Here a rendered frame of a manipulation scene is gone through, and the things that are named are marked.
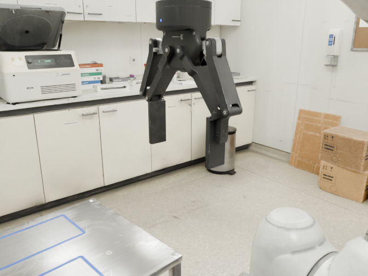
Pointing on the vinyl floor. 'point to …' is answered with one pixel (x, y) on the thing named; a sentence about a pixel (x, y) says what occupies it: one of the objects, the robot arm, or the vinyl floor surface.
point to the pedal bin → (229, 168)
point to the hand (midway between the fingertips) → (183, 145)
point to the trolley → (84, 246)
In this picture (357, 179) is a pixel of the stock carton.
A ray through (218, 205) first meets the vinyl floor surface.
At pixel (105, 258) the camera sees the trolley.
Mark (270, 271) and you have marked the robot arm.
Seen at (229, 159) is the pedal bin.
